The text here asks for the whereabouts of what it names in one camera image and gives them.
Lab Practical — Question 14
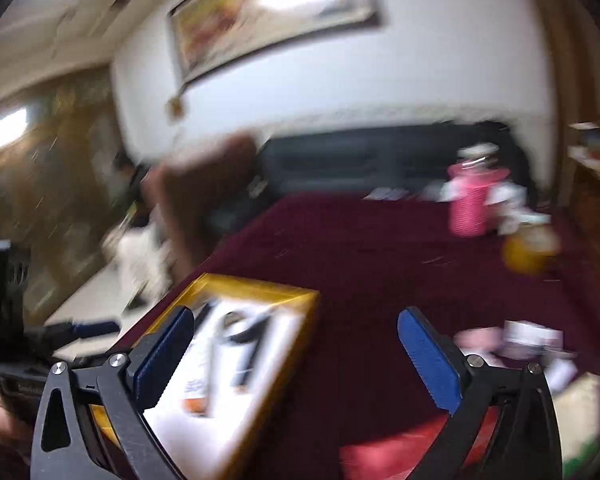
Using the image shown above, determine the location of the black marker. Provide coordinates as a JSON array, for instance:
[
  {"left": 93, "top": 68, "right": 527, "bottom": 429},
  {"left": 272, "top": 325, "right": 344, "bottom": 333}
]
[{"left": 232, "top": 325, "right": 268, "bottom": 395}]

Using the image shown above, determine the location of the wooden door frame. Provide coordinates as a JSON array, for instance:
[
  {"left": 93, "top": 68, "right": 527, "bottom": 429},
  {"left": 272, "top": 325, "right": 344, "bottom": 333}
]
[{"left": 517, "top": 0, "right": 583, "bottom": 206}]

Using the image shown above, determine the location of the pink packet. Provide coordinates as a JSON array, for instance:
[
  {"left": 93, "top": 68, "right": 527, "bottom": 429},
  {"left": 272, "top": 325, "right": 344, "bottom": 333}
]
[{"left": 454, "top": 326, "right": 507, "bottom": 357}]

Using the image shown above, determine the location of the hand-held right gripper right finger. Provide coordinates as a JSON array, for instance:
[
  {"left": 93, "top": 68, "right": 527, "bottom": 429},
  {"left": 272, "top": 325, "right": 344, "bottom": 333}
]
[{"left": 397, "top": 306, "right": 563, "bottom": 480}]

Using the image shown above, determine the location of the black leather sofa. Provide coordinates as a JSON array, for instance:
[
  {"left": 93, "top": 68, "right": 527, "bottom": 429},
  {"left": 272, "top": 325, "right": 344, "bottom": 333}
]
[{"left": 205, "top": 121, "right": 531, "bottom": 241}]

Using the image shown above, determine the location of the black tape roll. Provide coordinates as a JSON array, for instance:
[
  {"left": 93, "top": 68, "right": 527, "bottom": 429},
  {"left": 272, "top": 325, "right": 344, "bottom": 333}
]
[{"left": 221, "top": 309, "right": 276, "bottom": 347}]

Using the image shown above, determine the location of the white box red label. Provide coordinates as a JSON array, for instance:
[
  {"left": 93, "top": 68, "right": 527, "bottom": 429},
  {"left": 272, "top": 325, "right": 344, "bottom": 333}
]
[{"left": 179, "top": 330, "right": 222, "bottom": 417}]

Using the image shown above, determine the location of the framed wall painting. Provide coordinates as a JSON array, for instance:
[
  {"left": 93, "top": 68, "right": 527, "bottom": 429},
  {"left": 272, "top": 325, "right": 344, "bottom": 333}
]
[{"left": 167, "top": 0, "right": 383, "bottom": 87}]

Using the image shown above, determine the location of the yellow jar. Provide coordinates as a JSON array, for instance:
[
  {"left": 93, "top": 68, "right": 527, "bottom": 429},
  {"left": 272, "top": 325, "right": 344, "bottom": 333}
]
[{"left": 502, "top": 224, "right": 562, "bottom": 277}]

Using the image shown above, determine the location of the beige paper sheet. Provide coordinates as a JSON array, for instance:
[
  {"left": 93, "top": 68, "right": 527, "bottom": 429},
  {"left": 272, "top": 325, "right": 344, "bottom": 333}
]
[{"left": 552, "top": 377, "right": 600, "bottom": 462}]

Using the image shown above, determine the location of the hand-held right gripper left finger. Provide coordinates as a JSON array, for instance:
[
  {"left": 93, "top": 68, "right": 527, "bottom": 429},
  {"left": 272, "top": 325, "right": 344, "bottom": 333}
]
[{"left": 30, "top": 305, "right": 196, "bottom": 480}]

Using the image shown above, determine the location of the white paper slip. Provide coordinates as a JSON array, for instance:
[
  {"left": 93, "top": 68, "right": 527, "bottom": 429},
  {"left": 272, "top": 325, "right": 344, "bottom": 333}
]
[{"left": 366, "top": 186, "right": 412, "bottom": 202}]

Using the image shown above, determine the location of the white blue medicine box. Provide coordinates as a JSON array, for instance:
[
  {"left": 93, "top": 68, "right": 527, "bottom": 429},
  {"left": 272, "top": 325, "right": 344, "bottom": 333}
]
[{"left": 504, "top": 321, "right": 565, "bottom": 361}]

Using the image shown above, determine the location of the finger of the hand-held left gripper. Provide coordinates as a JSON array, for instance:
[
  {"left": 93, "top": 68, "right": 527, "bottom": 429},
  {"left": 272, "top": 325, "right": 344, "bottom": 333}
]
[{"left": 27, "top": 320, "right": 122, "bottom": 357}]

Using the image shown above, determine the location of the yellow cardboard box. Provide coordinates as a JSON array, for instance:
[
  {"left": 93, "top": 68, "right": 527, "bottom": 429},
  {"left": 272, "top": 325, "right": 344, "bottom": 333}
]
[{"left": 87, "top": 272, "right": 322, "bottom": 480}]

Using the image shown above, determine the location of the person's left hand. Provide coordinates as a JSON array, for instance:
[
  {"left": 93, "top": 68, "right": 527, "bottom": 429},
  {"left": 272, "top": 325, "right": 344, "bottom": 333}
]
[{"left": 0, "top": 390, "right": 33, "bottom": 446}]

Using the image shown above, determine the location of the dark red tablecloth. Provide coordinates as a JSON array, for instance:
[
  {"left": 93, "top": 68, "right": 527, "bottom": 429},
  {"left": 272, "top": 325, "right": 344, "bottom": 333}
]
[{"left": 110, "top": 192, "right": 600, "bottom": 480}]

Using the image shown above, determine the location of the brown armchair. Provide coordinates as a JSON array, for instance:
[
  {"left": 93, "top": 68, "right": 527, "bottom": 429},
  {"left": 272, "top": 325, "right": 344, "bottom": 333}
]
[{"left": 142, "top": 132, "right": 261, "bottom": 286}]

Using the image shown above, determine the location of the white small bottle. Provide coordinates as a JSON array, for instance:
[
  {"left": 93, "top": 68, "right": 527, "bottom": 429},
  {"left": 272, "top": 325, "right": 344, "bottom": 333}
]
[{"left": 485, "top": 185, "right": 551, "bottom": 236}]

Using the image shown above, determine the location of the pink woven cup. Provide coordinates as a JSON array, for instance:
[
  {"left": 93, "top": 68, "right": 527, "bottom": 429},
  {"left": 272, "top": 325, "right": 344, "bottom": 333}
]
[{"left": 447, "top": 160, "right": 511, "bottom": 238}]

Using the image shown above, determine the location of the person's left forearm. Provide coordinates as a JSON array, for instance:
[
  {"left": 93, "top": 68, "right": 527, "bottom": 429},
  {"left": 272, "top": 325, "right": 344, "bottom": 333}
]
[{"left": 0, "top": 402, "right": 32, "bottom": 480}]

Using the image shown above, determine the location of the white paper piece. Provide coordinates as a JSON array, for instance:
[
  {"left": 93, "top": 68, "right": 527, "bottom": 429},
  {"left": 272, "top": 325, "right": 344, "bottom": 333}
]
[{"left": 544, "top": 355, "right": 577, "bottom": 392}]

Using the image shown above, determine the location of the red mesh bag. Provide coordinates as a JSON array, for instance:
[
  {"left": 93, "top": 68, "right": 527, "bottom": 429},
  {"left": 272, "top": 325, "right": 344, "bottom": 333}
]
[{"left": 339, "top": 404, "right": 502, "bottom": 480}]

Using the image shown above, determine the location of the black long case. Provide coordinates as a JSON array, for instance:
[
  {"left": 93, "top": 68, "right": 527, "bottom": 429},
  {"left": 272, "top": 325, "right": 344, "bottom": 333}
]
[{"left": 194, "top": 301, "right": 218, "bottom": 327}]

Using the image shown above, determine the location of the wooden cabinet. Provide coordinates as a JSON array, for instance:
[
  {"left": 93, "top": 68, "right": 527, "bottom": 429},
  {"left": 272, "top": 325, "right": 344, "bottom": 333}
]
[{"left": 562, "top": 115, "right": 600, "bottom": 311}]

